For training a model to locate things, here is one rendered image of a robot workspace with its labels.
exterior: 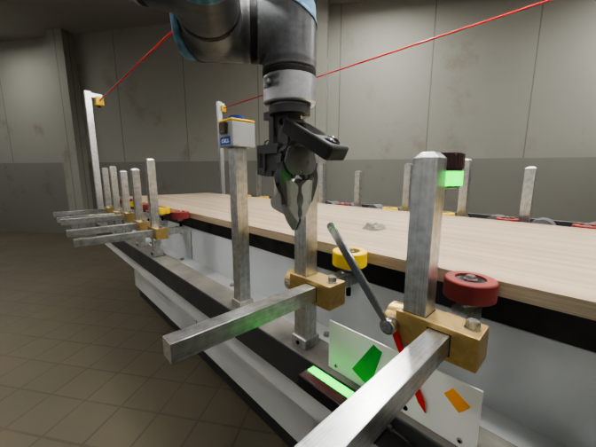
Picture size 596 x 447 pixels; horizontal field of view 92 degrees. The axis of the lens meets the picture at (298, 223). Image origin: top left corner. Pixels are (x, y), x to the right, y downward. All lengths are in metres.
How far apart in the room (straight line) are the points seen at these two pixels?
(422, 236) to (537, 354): 0.34
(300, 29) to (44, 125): 6.60
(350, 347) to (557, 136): 4.64
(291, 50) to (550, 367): 0.69
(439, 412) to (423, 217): 0.29
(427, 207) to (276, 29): 0.35
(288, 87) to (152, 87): 5.10
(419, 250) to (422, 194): 0.08
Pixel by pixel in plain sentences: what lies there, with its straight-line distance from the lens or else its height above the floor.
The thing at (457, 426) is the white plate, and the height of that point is 0.73.
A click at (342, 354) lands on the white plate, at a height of 0.74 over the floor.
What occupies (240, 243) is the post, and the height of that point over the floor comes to 0.89.
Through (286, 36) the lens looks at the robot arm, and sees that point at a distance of 0.52.
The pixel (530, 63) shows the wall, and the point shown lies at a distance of 4.99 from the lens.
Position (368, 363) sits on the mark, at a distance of 0.57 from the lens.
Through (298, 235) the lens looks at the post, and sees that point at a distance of 0.60.
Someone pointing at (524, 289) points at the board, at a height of 0.89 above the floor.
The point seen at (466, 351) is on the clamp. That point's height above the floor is 0.85.
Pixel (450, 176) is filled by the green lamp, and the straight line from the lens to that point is 0.48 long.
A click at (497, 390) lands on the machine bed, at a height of 0.66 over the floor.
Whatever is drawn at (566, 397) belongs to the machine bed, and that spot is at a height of 0.71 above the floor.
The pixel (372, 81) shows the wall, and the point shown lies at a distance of 4.50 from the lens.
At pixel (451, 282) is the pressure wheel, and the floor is 0.90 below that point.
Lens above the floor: 1.08
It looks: 10 degrees down
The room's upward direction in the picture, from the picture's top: straight up
